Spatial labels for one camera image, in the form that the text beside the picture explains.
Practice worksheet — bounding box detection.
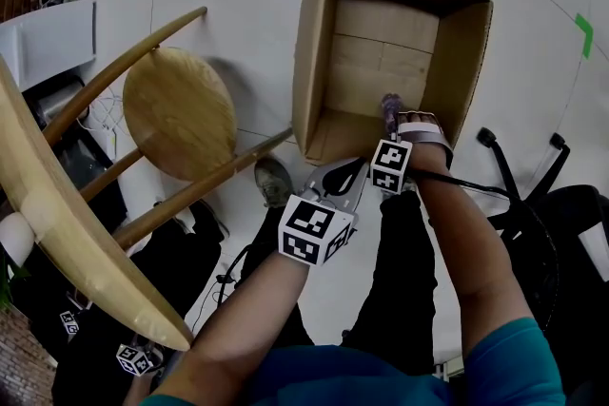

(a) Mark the round wooden table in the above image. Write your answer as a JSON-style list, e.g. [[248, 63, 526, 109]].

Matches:
[[0, 6, 295, 352]]

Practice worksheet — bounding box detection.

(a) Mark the white cabinet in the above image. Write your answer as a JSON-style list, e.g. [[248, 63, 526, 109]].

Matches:
[[0, 0, 98, 87]]

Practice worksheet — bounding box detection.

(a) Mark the white round object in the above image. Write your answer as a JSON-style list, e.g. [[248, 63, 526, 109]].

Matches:
[[0, 211, 37, 270]]

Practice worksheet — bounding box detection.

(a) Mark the black bag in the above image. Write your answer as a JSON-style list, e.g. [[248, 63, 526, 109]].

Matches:
[[130, 199, 225, 272], [51, 123, 129, 234]]

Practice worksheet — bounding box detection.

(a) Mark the person's right forearm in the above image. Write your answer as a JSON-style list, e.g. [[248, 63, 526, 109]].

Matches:
[[407, 145, 534, 353]]

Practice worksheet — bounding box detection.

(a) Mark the person's right hand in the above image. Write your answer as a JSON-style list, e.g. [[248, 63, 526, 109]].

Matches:
[[402, 110, 437, 125]]

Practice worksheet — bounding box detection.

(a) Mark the silver metal bin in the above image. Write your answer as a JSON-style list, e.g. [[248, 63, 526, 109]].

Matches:
[[28, 78, 91, 126]]

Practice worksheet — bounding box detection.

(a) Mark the small purple bottle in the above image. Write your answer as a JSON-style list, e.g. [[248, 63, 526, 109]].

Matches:
[[380, 92, 405, 140]]

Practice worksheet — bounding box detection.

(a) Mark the green floor tape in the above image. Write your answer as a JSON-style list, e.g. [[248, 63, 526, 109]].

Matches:
[[574, 12, 595, 60]]

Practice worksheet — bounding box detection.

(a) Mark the large black backpack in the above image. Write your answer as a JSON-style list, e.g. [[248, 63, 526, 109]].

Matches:
[[18, 251, 191, 406]]

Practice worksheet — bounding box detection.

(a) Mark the brown cardboard box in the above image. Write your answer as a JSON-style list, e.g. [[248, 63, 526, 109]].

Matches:
[[290, 0, 495, 166]]

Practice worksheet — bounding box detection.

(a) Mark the person's left forearm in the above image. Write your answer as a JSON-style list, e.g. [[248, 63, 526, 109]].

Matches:
[[137, 249, 310, 406]]

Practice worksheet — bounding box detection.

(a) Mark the white cable bundle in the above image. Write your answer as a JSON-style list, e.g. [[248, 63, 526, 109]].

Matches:
[[78, 85, 126, 148]]

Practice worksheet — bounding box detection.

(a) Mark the person's teal shirt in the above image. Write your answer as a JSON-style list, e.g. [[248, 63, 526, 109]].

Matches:
[[142, 317, 567, 406]]

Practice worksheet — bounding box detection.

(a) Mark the person's right trouser leg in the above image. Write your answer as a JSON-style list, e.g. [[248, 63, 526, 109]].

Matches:
[[342, 189, 439, 365]]

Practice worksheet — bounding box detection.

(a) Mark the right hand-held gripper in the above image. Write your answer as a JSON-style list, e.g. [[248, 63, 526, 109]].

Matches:
[[369, 121, 454, 195]]

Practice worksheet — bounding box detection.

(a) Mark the black office chair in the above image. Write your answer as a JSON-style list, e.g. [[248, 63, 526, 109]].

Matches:
[[476, 126, 609, 400]]

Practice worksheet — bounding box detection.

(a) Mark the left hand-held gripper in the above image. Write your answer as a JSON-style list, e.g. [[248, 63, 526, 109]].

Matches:
[[278, 156, 371, 267]]

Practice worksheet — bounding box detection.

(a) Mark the black floor cable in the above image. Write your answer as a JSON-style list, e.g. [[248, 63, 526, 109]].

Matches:
[[216, 244, 253, 300]]

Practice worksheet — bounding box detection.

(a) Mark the person's grey left shoe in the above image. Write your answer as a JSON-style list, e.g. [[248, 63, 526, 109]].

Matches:
[[253, 156, 295, 209]]

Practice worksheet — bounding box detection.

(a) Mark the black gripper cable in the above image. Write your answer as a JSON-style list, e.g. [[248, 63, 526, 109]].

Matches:
[[412, 169, 524, 205]]

